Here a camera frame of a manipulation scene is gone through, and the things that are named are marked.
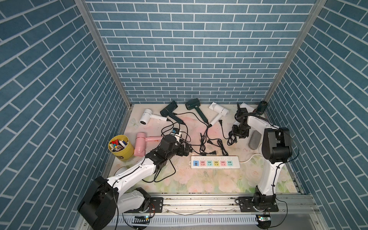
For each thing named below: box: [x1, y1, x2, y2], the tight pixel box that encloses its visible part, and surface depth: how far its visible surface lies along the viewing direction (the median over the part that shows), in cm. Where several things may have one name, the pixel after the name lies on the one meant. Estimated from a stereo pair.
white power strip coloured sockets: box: [189, 155, 242, 169], surface depth 88 cm
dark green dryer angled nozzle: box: [160, 100, 185, 126], surface depth 113 cm
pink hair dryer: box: [133, 131, 164, 157], surface depth 95 cm
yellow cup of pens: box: [107, 134, 135, 162], surface depth 84 cm
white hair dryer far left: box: [139, 108, 169, 126], surface depth 110 cm
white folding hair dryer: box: [208, 101, 230, 127], surface depth 113 cm
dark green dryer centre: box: [185, 98, 209, 125], surface depth 118 cm
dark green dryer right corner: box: [256, 100, 268, 116], surface depth 111 cm
